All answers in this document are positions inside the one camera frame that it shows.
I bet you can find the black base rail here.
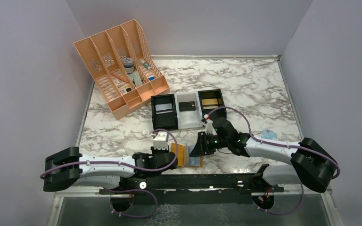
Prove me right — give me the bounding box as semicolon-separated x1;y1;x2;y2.
99;173;284;205

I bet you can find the light blue card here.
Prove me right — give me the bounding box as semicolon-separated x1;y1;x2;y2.
187;157;201;167

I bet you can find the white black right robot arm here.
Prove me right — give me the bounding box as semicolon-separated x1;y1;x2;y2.
189;117;337;193

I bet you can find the tan leather card holder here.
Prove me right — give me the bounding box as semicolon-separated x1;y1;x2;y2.
177;144;203;168

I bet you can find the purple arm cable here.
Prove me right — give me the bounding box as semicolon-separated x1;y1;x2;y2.
40;129;179;218
203;106;341;216

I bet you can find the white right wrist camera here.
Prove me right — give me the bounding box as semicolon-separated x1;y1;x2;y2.
201;114;217;135

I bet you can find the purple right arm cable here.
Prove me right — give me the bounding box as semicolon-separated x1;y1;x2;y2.
203;106;341;216

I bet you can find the silver credit card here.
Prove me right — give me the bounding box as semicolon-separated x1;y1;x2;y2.
155;103;173;114

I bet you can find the grey round jar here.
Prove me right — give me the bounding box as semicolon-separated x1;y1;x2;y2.
122;57;134;74

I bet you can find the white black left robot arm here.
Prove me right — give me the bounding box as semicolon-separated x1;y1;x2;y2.
40;146;178;192

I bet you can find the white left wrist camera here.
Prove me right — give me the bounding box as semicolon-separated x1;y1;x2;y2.
153;131;169;151

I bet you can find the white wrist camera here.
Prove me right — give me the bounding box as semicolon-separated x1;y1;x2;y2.
201;114;217;135
153;131;169;151

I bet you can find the black credit card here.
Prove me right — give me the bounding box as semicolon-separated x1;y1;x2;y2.
179;101;196;112

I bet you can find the black left tray bin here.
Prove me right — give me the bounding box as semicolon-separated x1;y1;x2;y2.
151;94;179;131

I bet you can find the gold credit card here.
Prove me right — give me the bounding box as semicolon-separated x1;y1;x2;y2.
201;98;224;109

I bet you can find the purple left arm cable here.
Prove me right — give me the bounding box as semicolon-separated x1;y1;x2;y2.
40;129;179;218

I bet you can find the peach plastic desk organizer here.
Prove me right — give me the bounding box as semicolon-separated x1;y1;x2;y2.
74;19;170;120

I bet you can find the clear blue packaged item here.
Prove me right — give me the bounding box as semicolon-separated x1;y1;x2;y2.
261;129;278;140

